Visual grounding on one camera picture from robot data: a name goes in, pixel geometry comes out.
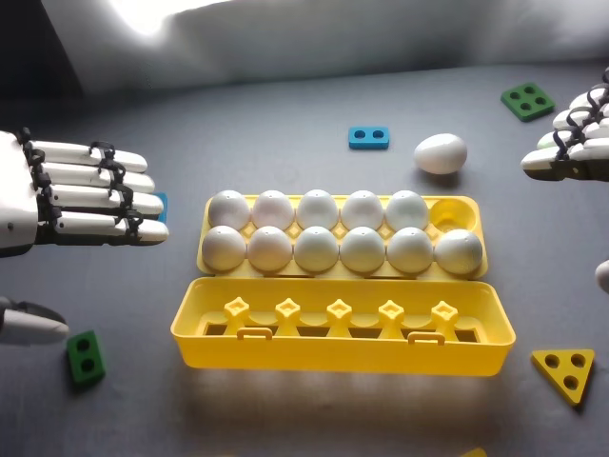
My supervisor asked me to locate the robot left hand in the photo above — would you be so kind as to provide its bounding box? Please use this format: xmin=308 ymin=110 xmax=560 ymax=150
xmin=0 ymin=126 xmax=170 ymax=347

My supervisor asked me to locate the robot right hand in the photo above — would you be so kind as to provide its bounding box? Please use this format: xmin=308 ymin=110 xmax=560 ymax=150
xmin=520 ymin=66 xmax=609 ymax=294

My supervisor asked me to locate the white plastic egg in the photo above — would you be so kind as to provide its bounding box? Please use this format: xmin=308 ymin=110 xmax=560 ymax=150
xmin=251 ymin=189 xmax=295 ymax=229
xmin=339 ymin=226 xmax=386 ymax=274
xmin=340 ymin=189 xmax=384 ymax=229
xmin=207 ymin=189 xmax=252 ymax=229
xmin=295 ymin=189 xmax=341 ymax=229
xmin=384 ymin=189 xmax=430 ymax=229
xmin=433 ymin=228 xmax=484 ymax=276
xmin=201 ymin=225 xmax=248 ymax=272
xmin=246 ymin=225 xmax=294 ymax=273
xmin=293 ymin=225 xmax=340 ymax=274
xmin=412 ymin=132 xmax=468 ymax=175
xmin=385 ymin=226 xmax=435 ymax=275

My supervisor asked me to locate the yellow egg carton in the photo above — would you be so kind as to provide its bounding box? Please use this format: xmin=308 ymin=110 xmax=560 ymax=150
xmin=169 ymin=192 xmax=518 ymax=378

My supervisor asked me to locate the green four-hole block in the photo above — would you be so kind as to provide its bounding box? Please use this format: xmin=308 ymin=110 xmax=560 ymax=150
xmin=500 ymin=83 xmax=557 ymax=123

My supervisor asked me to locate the blue four-hole block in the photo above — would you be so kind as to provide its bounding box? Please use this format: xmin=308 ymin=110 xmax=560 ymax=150
xmin=150 ymin=191 xmax=169 ymax=225

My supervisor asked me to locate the green two-hole block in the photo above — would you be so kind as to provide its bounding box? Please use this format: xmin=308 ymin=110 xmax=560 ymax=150
xmin=65 ymin=328 xmax=108 ymax=385

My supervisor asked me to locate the blue two-hole block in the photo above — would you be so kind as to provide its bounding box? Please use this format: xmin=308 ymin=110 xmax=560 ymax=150
xmin=347 ymin=126 xmax=391 ymax=150

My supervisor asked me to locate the yellow triangle three-hole block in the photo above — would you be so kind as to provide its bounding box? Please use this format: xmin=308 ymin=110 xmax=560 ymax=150
xmin=530 ymin=348 xmax=597 ymax=407

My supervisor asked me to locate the white cloth backdrop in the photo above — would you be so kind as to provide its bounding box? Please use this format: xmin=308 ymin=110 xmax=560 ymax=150
xmin=40 ymin=0 xmax=609 ymax=94

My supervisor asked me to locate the grey table cloth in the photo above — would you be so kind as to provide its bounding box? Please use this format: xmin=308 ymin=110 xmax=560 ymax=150
xmin=0 ymin=56 xmax=609 ymax=457

